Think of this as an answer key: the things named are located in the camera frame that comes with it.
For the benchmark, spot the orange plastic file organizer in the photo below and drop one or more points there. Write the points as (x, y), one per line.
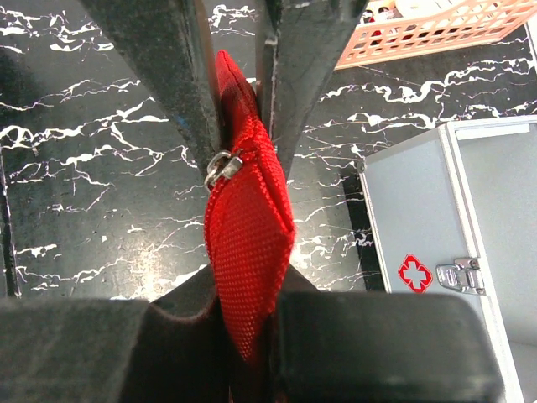
(393, 30)

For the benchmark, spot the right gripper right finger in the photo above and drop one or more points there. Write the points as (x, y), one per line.
(331, 346)

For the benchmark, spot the red first aid pouch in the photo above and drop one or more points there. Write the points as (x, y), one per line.
(249, 231)

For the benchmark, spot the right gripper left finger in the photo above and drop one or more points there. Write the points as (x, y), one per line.
(99, 350)

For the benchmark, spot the silver metal medicine case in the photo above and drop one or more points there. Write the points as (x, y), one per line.
(453, 211)

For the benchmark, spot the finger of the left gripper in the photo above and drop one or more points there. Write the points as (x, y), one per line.
(298, 44)
(168, 46)

